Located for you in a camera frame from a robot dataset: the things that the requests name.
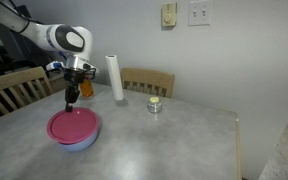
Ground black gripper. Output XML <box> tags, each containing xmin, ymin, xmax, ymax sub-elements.
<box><xmin>63</xmin><ymin>68</ymin><xmax>87</xmax><ymax>113</ymax></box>

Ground pink plate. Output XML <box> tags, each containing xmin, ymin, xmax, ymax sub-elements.
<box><xmin>46</xmin><ymin>107</ymin><xmax>100</xmax><ymax>145</ymax></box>

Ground orange water bottle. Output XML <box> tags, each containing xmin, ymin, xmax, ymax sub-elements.
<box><xmin>78</xmin><ymin>78</ymin><xmax>95</xmax><ymax>99</ymax></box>

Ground white paper roll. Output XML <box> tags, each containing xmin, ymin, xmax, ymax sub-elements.
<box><xmin>105</xmin><ymin>54</ymin><xmax>125</xmax><ymax>102</ymax></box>

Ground small glass jar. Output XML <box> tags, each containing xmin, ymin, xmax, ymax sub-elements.
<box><xmin>146</xmin><ymin>96</ymin><xmax>163</xmax><ymax>115</ymax></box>

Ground grey stone countertop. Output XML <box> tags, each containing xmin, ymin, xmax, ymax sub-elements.
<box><xmin>258</xmin><ymin>93</ymin><xmax>288</xmax><ymax>180</ymax></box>

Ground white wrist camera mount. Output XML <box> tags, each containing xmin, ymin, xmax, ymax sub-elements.
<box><xmin>45</xmin><ymin>60</ymin><xmax>66</xmax><ymax>72</ymax></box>

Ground beige wall thermostat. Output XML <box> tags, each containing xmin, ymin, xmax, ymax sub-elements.
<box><xmin>161</xmin><ymin>2</ymin><xmax>178</xmax><ymax>28</ymax></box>

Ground white light switch plate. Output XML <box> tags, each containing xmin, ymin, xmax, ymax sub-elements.
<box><xmin>188</xmin><ymin>0</ymin><xmax>214</xmax><ymax>27</ymax></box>

